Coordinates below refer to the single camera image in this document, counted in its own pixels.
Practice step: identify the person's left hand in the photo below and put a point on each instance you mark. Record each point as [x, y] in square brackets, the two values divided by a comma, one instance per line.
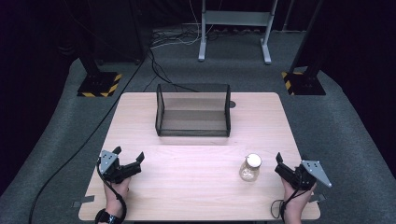
[115, 196]

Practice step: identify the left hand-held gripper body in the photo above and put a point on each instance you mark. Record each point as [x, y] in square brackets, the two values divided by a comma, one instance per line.
[124, 171]

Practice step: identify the dark round table grommet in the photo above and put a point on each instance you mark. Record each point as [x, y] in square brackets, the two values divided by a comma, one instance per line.
[232, 104]

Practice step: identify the glass jar with white lid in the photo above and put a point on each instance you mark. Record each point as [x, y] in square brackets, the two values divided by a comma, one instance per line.
[249, 169]

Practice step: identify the person's right hand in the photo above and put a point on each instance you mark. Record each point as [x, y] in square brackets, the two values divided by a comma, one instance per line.
[297, 199]

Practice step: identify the grey metal stand frame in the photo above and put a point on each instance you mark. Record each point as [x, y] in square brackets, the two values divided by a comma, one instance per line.
[236, 18]

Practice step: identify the grey tape strip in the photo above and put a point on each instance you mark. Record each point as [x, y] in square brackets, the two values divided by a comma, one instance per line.
[318, 197]
[83, 201]

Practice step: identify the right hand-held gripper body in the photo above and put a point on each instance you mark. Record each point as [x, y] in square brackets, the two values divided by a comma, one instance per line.
[299, 179]

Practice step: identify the black wristband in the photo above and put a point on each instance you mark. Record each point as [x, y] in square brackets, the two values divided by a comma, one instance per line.
[107, 217]

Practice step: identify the black stand with striped base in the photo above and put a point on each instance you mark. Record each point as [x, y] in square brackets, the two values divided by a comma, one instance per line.
[99, 84]
[306, 82]

